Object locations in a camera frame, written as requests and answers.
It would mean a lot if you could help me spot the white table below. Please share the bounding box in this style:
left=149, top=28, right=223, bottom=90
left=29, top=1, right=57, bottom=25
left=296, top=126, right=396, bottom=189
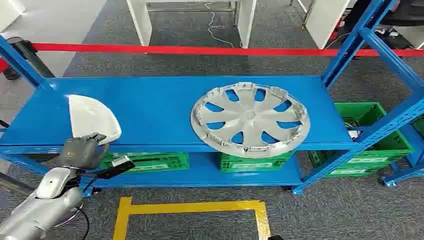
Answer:
left=125, top=0, right=258, bottom=50

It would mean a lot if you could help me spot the white cabinet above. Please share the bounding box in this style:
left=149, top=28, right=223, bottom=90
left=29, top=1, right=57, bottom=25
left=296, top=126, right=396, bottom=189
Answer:
left=297, top=0, right=353, bottom=50

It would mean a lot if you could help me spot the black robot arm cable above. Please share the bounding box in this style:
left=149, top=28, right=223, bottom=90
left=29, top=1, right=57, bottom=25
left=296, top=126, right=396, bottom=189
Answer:
left=52, top=178, right=97, bottom=240

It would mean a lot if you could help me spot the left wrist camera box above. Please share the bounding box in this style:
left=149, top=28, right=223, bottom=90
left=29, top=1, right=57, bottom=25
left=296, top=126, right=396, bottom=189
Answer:
left=95, top=155, right=136, bottom=180

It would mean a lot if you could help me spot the black barrier post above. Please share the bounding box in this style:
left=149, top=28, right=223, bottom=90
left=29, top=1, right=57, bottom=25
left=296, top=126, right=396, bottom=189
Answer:
left=2, top=36, right=56, bottom=81

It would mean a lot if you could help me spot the blue wheeled rack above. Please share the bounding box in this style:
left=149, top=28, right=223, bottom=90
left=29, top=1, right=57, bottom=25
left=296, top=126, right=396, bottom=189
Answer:
left=379, top=122, right=424, bottom=189

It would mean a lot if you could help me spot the white plastic shell part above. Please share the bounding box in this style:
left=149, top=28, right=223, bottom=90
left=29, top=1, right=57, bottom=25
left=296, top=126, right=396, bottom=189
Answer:
left=67, top=94, right=122, bottom=146

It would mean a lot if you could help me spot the green plastic crate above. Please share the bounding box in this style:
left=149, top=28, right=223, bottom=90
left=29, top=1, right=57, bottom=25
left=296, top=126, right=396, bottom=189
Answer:
left=412, top=115, right=424, bottom=137
left=307, top=101, right=414, bottom=179
left=219, top=150, right=295, bottom=174
left=98, top=151, right=191, bottom=174

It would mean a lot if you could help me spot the white cable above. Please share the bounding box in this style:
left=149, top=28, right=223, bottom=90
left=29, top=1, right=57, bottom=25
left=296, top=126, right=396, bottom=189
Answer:
left=202, top=0, right=245, bottom=49

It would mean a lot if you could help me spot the red barrier tape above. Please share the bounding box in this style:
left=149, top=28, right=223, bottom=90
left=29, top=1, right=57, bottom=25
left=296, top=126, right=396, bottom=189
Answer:
left=0, top=42, right=424, bottom=73

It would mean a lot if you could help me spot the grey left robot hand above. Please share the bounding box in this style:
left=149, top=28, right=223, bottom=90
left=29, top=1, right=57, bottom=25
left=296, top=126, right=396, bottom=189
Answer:
left=58, top=132, right=111, bottom=171

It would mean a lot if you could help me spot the silver wheel hubcap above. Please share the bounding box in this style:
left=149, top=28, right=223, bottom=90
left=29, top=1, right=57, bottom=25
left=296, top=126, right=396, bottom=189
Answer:
left=190, top=81, right=312, bottom=159

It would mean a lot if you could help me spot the blue metal shelf rack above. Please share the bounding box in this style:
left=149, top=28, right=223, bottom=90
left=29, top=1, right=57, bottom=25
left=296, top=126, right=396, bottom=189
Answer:
left=0, top=0, right=424, bottom=196

